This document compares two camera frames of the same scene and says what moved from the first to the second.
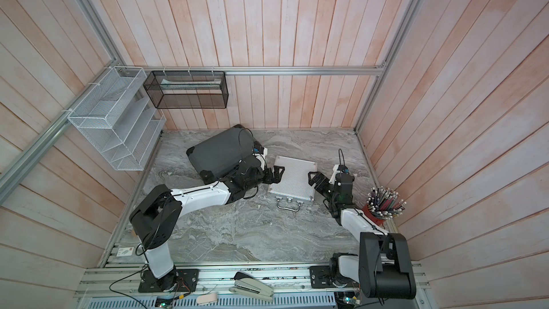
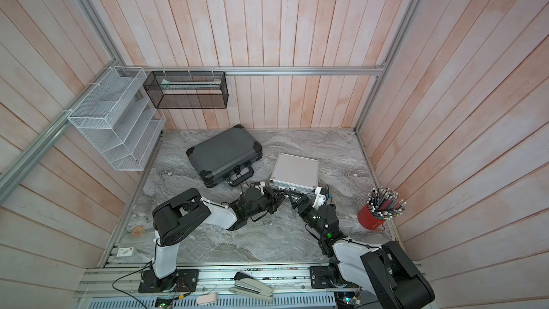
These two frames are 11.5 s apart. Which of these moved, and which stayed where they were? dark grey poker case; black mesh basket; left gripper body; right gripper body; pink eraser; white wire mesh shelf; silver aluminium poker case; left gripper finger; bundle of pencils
Moved: left gripper finger; right gripper body; left gripper body
Stayed: silver aluminium poker case; dark grey poker case; pink eraser; bundle of pencils; black mesh basket; white wire mesh shelf
